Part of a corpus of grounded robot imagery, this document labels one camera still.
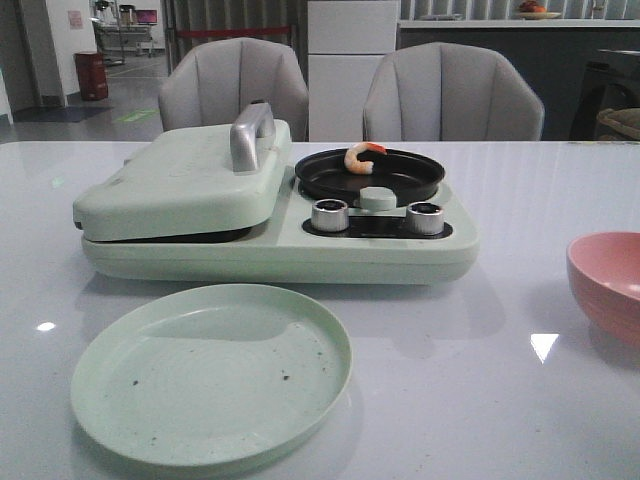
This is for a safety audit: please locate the dark grey counter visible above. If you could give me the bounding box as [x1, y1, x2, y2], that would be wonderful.
[383, 20, 639, 141]

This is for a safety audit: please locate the black round frying pan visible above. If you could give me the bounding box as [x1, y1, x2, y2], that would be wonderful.
[295, 148, 445, 207]

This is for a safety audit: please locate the fruit plate on counter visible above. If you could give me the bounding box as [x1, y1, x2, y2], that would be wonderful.
[515, 0, 561, 20]

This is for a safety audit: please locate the left silver control knob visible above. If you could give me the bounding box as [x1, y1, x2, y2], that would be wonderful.
[311, 199, 349, 233]

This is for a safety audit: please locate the pink bowl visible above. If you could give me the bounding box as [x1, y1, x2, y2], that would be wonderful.
[566, 231, 639, 347]

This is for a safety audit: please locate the right silver control knob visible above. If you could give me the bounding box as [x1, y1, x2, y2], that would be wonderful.
[405, 201, 445, 236]

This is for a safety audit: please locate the right grey upholstered chair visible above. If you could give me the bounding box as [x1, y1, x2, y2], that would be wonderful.
[362, 42, 545, 142]

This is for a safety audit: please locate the white cabinet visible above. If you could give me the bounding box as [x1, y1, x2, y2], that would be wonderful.
[307, 1, 400, 142]

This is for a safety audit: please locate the mint green breakfast maker base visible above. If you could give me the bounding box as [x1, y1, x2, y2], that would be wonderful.
[81, 166, 479, 285]

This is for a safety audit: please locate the left grey upholstered chair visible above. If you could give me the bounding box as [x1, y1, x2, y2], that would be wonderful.
[158, 37, 309, 142]

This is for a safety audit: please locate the silver control knob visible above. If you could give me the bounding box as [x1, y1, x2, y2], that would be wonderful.
[405, 201, 445, 236]
[311, 199, 349, 233]

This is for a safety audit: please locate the grey upholstered chair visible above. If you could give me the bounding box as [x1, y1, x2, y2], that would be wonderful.
[362, 42, 545, 142]
[158, 37, 309, 142]

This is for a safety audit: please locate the shrimp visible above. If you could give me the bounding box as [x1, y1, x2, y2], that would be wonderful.
[343, 142, 387, 175]

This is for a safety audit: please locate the mint green round plate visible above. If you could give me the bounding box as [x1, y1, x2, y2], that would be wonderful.
[71, 284, 352, 471]

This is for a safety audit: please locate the mint green sandwich maker lid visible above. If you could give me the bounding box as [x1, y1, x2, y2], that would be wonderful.
[73, 103, 292, 242]

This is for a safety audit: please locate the red bin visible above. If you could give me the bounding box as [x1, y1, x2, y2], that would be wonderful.
[74, 52, 108, 101]

